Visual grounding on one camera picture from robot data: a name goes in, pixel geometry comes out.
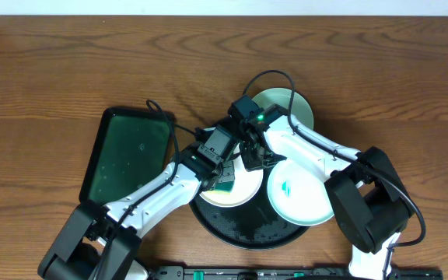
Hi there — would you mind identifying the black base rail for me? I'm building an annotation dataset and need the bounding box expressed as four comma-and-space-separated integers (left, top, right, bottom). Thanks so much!
148, 266, 444, 280

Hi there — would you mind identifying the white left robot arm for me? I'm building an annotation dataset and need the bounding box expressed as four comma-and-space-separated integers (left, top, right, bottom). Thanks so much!
37, 145, 239, 279

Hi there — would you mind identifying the dark green rectangular water tray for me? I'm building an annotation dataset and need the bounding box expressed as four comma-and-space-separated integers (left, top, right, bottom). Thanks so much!
79, 107, 172, 206

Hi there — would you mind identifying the mint plate with green stain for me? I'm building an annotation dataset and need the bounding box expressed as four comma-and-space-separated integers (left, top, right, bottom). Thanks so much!
267, 160, 334, 226

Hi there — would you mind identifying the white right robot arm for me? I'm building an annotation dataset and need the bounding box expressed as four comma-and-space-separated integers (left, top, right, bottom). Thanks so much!
226, 103, 418, 279

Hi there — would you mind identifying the yellow green scrubbing sponge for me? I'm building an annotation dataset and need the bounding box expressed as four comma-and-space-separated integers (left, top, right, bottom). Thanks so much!
205, 180, 234, 194

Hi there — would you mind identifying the round black tray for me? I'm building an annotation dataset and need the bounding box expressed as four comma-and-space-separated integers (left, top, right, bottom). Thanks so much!
190, 168, 309, 250

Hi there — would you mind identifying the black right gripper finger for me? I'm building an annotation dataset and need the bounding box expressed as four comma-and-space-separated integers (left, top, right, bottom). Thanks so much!
264, 153, 286, 166
243, 149, 264, 171

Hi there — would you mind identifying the white round plate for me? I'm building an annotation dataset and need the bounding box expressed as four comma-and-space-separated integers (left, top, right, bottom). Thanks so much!
199, 146, 264, 208

